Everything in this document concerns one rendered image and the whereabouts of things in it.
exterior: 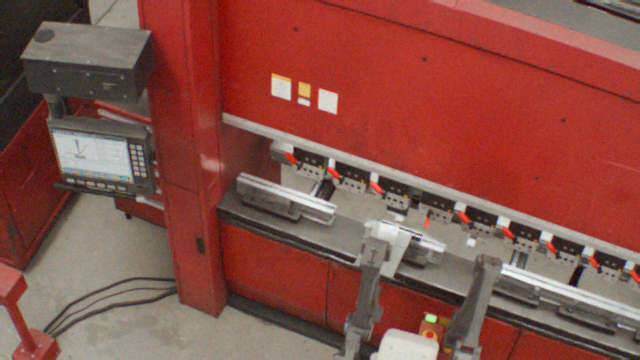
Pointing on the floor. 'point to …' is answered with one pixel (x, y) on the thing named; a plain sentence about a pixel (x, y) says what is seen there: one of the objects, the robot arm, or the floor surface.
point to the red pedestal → (11, 280)
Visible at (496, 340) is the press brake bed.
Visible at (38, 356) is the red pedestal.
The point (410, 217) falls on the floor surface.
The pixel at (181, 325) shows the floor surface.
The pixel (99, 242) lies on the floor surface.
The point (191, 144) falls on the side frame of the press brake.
